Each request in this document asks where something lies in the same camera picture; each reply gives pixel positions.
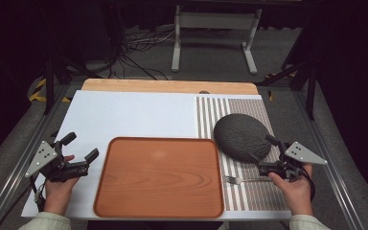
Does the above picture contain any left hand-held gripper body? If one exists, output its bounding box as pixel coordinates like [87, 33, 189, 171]
[24, 140, 90, 184]

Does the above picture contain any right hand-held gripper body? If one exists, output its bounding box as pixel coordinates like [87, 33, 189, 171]
[258, 141, 329, 184]

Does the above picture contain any dark grey round plate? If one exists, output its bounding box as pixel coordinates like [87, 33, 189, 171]
[213, 113, 273, 164]

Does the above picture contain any silver fork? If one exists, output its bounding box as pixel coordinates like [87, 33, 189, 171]
[223, 174, 273, 186]

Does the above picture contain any person's right hand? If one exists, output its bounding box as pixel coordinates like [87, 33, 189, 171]
[267, 162, 314, 217]

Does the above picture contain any person's left hand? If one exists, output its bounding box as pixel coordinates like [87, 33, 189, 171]
[43, 154, 81, 216]

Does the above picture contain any striped placemat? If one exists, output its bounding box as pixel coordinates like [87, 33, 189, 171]
[195, 95, 290, 213]

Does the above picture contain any white table board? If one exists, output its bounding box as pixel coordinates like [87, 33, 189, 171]
[21, 89, 294, 222]

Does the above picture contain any black tripod stand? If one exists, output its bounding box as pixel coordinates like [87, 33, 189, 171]
[254, 17, 321, 122]
[41, 44, 104, 117]

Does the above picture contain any yellow black floor tape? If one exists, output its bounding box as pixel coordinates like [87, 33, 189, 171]
[28, 78, 73, 104]

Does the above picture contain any brown wooden tray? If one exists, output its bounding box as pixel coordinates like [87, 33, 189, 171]
[93, 136, 225, 219]

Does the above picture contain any light wooden table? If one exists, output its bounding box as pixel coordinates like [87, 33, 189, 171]
[80, 78, 260, 96]

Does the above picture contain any white metal stand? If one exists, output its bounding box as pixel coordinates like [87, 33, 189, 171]
[171, 4, 264, 76]

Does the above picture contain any dark curtain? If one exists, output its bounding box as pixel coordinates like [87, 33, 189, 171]
[114, 0, 305, 32]

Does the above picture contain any grey metal rail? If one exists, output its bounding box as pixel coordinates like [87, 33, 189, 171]
[0, 85, 75, 230]
[291, 90, 368, 230]

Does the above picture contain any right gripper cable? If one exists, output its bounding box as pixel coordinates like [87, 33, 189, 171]
[300, 166, 317, 203]

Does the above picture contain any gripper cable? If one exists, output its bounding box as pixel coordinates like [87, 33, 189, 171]
[300, 166, 317, 203]
[28, 174, 48, 213]

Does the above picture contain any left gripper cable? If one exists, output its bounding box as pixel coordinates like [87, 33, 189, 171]
[28, 174, 48, 213]

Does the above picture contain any bundle of floor cables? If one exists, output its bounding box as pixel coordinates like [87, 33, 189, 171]
[106, 23, 177, 81]

